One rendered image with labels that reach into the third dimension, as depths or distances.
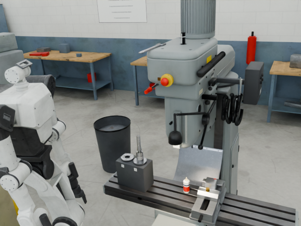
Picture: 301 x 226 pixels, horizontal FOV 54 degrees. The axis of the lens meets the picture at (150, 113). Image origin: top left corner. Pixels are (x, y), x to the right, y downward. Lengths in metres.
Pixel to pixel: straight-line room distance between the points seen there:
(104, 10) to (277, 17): 3.49
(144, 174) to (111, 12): 5.21
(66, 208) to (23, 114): 0.57
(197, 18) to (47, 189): 1.19
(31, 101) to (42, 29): 6.78
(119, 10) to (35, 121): 5.43
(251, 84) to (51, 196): 1.22
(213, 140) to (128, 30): 4.77
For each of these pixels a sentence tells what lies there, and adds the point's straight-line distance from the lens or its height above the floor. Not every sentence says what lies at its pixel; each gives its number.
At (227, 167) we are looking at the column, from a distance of 2.27.
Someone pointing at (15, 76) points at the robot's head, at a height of 1.85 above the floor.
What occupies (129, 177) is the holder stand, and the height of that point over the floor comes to 1.02.
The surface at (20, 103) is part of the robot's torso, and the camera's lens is 1.37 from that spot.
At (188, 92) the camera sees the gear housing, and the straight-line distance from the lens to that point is 1.51.
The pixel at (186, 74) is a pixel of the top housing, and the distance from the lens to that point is 1.39.
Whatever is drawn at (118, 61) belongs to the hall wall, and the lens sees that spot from 6.89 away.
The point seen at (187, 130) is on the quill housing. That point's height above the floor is 1.44.
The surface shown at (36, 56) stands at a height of 0.88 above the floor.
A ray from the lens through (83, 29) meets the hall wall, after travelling 7.28.
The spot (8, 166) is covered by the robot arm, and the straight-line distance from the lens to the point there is 1.37.
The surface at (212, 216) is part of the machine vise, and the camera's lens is 1.76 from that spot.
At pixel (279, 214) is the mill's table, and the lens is 1.94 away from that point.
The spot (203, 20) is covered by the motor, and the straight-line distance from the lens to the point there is 1.73.
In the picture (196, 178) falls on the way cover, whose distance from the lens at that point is 2.19.
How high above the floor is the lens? 2.16
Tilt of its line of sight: 23 degrees down
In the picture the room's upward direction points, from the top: 3 degrees counter-clockwise
